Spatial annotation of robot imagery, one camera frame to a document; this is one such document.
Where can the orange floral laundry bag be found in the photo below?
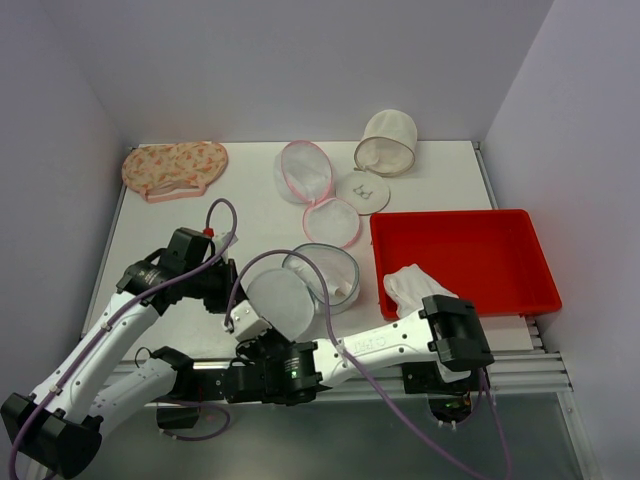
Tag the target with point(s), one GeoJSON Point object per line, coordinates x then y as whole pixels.
{"type": "Point", "coordinates": [167, 172]}

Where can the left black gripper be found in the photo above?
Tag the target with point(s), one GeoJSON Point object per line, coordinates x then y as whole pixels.
{"type": "Point", "coordinates": [229, 275]}

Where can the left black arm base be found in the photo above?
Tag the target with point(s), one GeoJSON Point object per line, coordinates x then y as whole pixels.
{"type": "Point", "coordinates": [198, 386]}

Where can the beige mesh laundry bag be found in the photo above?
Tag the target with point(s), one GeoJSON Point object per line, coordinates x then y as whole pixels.
{"type": "Point", "coordinates": [387, 149]}

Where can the white bra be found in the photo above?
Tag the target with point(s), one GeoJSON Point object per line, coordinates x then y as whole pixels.
{"type": "Point", "coordinates": [338, 286]}
{"type": "Point", "coordinates": [408, 286]}

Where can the red plastic tray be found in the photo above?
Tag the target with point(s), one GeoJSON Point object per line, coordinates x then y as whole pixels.
{"type": "Point", "coordinates": [490, 257]}

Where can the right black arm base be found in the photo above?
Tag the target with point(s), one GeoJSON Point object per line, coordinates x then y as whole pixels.
{"type": "Point", "coordinates": [449, 402]}

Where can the grey-trimmed white mesh laundry bag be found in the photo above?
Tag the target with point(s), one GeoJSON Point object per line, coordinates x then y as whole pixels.
{"type": "Point", "coordinates": [284, 300]}

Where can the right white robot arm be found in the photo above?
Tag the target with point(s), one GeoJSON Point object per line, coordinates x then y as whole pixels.
{"type": "Point", "coordinates": [444, 330]}

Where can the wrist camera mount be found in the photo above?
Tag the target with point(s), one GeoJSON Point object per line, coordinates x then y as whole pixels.
{"type": "Point", "coordinates": [244, 323]}
{"type": "Point", "coordinates": [218, 243]}

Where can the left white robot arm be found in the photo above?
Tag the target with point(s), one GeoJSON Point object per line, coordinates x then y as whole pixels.
{"type": "Point", "coordinates": [62, 422]}

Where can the white bra in tray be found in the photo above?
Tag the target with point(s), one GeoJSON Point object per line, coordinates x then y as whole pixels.
{"type": "Point", "coordinates": [408, 286]}

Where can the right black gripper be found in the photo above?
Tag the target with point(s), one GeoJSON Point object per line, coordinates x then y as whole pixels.
{"type": "Point", "coordinates": [249, 346]}

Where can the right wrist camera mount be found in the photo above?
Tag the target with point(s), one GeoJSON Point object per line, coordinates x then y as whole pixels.
{"type": "Point", "coordinates": [244, 323]}

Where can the pink-trimmed white mesh laundry bag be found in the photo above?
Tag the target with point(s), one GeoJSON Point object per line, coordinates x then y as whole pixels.
{"type": "Point", "coordinates": [304, 175]}

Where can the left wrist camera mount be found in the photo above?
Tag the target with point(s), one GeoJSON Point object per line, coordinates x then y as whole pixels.
{"type": "Point", "coordinates": [218, 243]}

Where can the aluminium mounting rail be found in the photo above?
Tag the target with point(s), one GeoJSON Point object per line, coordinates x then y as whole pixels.
{"type": "Point", "coordinates": [79, 388]}

